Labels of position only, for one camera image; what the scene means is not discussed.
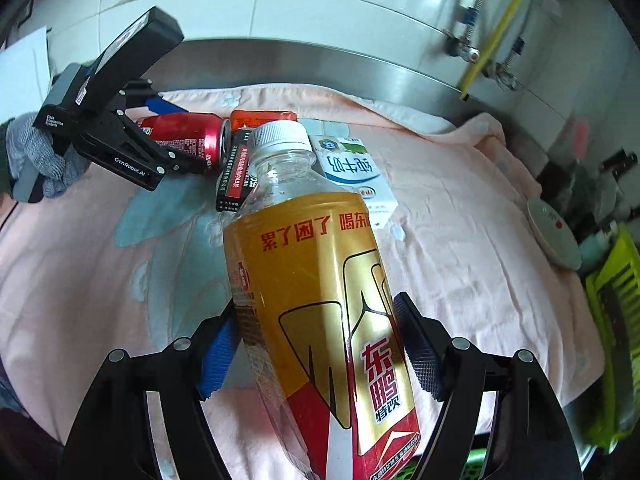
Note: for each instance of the steel cleaver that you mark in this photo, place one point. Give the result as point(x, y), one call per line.
point(617, 310)

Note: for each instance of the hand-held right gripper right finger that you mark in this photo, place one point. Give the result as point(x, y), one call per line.
point(425, 360)

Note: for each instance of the green plastic dish rack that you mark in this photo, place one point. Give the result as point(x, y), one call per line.
point(620, 270)

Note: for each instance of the green mesh wastebasket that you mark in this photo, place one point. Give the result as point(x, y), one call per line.
point(475, 467)

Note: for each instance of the teal bottle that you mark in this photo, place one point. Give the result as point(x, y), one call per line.
point(597, 246)

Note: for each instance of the orange snack packet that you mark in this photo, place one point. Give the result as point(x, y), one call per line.
point(260, 119)

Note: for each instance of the gold label plastic bottle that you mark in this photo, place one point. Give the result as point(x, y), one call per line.
point(310, 285)

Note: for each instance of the red soda can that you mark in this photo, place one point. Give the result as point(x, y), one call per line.
point(190, 132)

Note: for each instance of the shallow ceramic dish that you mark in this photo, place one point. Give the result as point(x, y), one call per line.
point(555, 235)

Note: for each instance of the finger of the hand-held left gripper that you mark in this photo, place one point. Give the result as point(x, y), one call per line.
point(160, 105)
point(175, 160)

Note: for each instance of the black red small box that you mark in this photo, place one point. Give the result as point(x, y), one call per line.
point(235, 180)

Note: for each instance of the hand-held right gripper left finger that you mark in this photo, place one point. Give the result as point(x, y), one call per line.
point(220, 360)

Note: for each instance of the pink towel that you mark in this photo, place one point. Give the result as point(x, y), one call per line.
point(475, 285)

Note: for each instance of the person's left hand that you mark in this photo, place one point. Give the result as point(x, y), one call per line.
point(35, 142)

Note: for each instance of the white milk carton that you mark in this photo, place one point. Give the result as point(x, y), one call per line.
point(345, 170)

